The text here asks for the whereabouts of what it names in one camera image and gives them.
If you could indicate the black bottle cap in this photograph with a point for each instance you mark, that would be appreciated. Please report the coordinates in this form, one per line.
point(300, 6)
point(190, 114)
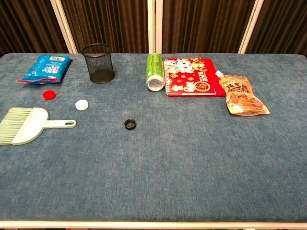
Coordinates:
point(130, 124)

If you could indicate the white bottle cap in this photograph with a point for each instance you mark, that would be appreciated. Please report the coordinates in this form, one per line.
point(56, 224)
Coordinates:
point(81, 105)

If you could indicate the red bottle cap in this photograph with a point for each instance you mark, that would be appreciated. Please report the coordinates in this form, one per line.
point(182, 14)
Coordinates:
point(49, 95)

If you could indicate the blue fabric table cover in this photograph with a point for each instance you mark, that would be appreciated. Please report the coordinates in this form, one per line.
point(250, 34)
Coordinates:
point(153, 155)

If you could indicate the green beverage can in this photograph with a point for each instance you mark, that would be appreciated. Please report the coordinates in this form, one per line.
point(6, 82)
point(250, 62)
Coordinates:
point(154, 72)

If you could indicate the red spiral notebook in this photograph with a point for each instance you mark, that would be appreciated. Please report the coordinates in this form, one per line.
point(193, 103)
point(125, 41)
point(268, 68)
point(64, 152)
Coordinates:
point(192, 77)

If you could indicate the black mesh pen holder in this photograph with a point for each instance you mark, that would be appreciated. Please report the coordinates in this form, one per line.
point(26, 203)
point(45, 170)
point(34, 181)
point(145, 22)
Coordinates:
point(99, 65)

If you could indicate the brown spouted sauce pouch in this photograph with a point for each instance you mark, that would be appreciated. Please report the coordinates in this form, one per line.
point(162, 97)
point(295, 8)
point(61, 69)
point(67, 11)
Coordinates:
point(242, 95)

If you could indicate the dark brown pleated curtain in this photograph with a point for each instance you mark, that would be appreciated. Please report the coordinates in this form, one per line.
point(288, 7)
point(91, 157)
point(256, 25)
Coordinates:
point(115, 24)

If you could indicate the blue snack bag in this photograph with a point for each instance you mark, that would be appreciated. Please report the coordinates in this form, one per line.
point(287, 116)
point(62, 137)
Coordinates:
point(45, 69)

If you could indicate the white screen frame post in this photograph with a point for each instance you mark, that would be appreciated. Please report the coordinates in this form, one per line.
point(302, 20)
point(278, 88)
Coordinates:
point(154, 26)
point(63, 26)
point(250, 26)

